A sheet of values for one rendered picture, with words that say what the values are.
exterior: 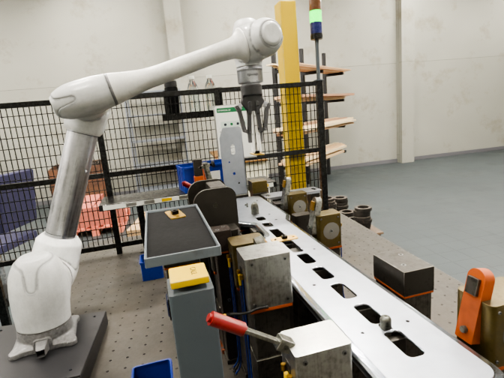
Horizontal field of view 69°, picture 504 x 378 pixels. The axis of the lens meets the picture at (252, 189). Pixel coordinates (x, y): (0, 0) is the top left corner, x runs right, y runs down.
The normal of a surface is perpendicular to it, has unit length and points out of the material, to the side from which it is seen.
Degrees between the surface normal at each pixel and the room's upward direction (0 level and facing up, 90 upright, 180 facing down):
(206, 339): 90
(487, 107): 90
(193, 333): 90
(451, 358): 0
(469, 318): 78
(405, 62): 90
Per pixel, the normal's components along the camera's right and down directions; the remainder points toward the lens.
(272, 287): 0.26, 0.18
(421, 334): -0.09, -0.98
